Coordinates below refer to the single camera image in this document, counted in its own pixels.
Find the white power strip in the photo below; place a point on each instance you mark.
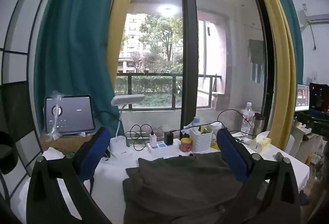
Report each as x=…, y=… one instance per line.
x=164, y=150

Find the black balcony railing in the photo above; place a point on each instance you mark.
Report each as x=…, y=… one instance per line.
x=149, y=75

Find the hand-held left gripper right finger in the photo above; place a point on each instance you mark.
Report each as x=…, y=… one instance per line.
x=232, y=156

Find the dark olive garment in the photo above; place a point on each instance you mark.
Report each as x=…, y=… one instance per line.
x=180, y=183

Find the white charger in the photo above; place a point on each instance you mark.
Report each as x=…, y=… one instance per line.
x=153, y=139

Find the black window frame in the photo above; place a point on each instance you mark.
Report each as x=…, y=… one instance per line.
x=189, y=34

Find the clear jar with yellow pieces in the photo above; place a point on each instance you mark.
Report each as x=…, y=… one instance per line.
x=215, y=126

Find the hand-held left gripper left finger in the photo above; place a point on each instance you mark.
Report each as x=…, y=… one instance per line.
x=93, y=154

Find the clear water bottle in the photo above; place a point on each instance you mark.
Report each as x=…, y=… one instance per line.
x=247, y=118

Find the yellow tissue box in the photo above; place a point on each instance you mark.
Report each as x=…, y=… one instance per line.
x=262, y=143

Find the black round object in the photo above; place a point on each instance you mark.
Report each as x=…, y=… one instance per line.
x=7, y=152

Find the red can yellow lid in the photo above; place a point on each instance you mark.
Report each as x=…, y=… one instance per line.
x=186, y=145

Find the white air conditioner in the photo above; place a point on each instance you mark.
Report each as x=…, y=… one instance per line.
x=318, y=18

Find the white side cabinet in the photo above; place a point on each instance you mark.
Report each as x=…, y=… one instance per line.
x=300, y=141

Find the steel thermos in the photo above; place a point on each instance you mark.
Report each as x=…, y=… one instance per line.
x=259, y=124

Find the white desk lamp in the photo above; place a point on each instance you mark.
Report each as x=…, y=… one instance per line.
x=128, y=99

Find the teal curtain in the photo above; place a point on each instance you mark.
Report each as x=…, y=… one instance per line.
x=72, y=34
x=290, y=8

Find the tablet with dark screen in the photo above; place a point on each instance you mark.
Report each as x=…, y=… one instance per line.
x=74, y=113

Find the clear plastic wrapper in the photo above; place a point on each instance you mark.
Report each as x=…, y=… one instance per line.
x=54, y=111

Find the black charger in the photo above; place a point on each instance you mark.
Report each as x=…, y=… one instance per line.
x=169, y=138

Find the white crumpled paper towel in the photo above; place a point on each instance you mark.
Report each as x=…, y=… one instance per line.
x=52, y=153

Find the yellow curtain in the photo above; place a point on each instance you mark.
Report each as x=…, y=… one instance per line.
x=280, y=59
x=120, y=8

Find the light blue packet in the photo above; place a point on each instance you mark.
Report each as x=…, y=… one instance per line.
x=196, y=121

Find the computer monitor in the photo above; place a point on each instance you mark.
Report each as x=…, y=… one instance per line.
x=302, y=97

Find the white perforated plastic basket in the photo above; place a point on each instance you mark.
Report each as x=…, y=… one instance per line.
x=201, y=141

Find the yellow plastic bag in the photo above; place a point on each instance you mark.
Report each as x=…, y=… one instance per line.
x=214, y=146

